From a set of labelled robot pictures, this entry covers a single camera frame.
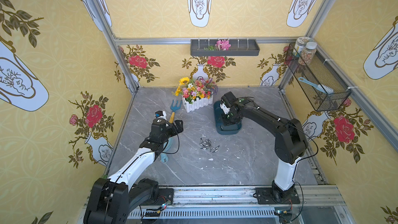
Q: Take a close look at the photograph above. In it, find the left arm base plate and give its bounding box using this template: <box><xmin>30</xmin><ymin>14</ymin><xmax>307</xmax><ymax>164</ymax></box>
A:
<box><xmin>147</xmin><ymin>188</ymin><xmax>174</xmax><ymax>207</ymax></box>

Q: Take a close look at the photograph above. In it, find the flower pot white fence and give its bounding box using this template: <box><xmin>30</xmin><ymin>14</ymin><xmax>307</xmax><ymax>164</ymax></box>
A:
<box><xmin>174</xmin><ymin>77</ymin><xmax>218</xmax><ymax>113</ymax></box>

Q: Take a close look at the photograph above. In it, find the pink flower on shelf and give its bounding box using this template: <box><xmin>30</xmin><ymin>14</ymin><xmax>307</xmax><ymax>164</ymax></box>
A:
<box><xmin>215</xmin><ymin>39</ymin><xmax>231</xmax><ymax>50</ymax></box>

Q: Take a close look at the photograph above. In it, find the light blue dustpan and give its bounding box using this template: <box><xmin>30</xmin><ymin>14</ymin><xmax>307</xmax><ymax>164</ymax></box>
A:
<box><xmin>160</xmin><ymin>138</ymin><xmax>173</xmax><ymax>163</ymax></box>

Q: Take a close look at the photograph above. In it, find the teal plastic storage box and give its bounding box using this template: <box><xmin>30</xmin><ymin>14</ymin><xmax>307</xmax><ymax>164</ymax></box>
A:
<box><xmin>213</xmin><ymin>101</ymin><xmax>242</xmax><ymax>135</ymax></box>

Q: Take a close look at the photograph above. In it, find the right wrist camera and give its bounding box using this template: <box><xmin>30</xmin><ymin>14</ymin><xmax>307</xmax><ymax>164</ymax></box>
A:
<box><xmin>220</xmin><ymin>103</ymin><xmax>230</xmax><ymax>115</ymax></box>

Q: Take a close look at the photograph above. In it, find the dark wall shelf tray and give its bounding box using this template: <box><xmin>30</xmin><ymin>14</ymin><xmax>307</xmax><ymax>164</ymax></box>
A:
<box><xmin>190</xmin><ymin>38</ymin><xmax>260</xmax><ymax>57</ymax></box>

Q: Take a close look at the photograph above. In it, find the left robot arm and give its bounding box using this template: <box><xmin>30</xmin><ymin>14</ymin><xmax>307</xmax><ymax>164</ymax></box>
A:
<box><xmin>83</xmin><ymin>118</ymin><xmax>183</xmax><ymax>224</ymax></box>

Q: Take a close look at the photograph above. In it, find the blue yellow garden fork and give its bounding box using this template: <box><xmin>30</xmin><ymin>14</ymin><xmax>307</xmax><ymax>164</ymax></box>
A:
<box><xmin>169</xmin><ymin>100</ymin><xmax>182</xmax><ymax>123</ymax></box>

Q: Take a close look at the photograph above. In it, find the blue white brush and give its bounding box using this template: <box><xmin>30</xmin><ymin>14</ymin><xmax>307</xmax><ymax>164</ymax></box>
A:
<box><xmin>298</xmin><ymin>77</ymin><xmax>334</xmax><ymax>94</ymax></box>

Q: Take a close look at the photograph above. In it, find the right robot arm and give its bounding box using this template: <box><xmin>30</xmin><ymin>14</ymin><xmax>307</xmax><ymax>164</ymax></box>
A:
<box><xmin>214</xmin><ymin>92</ymin><xmax>308</xmax><ymax>195</ymax></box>

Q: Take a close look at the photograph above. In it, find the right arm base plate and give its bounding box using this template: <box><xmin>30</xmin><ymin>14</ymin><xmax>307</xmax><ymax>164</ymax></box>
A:
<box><xmin>254</xmin><ymin>187</ymin><xmax>301</xmax><ymax>205</ymax></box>

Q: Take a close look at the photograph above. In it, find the black wire mesh basket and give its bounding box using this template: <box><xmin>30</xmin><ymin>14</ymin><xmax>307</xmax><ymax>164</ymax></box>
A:
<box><xmin>286</xmin><ymin>43</ymin><xmax>351</xmax><ymax>112</ymax></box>

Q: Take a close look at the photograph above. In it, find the glass jar behind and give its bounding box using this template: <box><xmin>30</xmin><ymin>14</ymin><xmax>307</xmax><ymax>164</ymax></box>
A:
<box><xmin>292</xmin><ymin>36</ymin><xmax>313</xmax><ymax>57</ymax></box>

